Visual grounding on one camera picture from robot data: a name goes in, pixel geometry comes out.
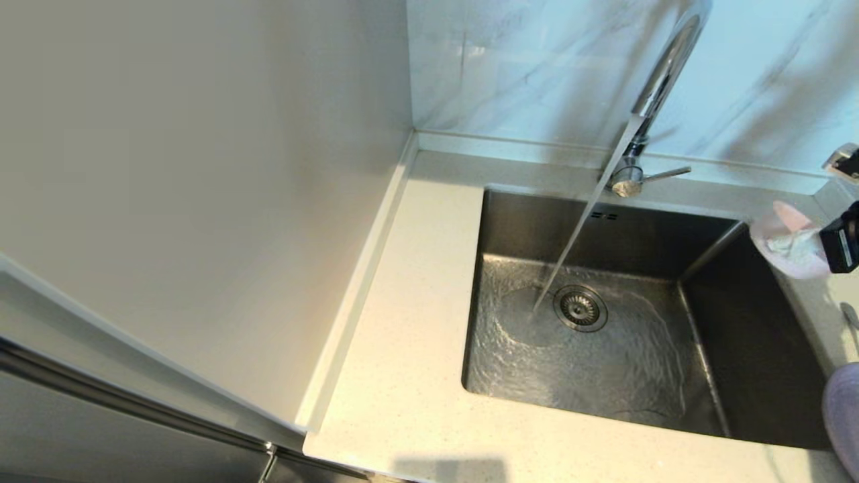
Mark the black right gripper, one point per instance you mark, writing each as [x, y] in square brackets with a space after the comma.
[842, 245]

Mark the pink plastic bowl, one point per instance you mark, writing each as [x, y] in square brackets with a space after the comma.
[788, 215]

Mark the chrome gooseneck faucet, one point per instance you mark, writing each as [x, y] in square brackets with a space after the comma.
[671, 60]

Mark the stainless steel sink basin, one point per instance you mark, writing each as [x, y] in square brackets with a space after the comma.
[617, 389]

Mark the metal spoon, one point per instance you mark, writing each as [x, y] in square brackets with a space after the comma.
[852, 315]

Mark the lilac plastic plate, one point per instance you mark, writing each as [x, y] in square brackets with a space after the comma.
[845, 416]

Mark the round metal drain strainer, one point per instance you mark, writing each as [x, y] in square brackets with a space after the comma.
[580, 308]

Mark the white cabinet side panel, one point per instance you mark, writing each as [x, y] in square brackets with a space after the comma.
[201, 168]

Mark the grey appliance door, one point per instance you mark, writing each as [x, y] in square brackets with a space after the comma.
[80, 436]

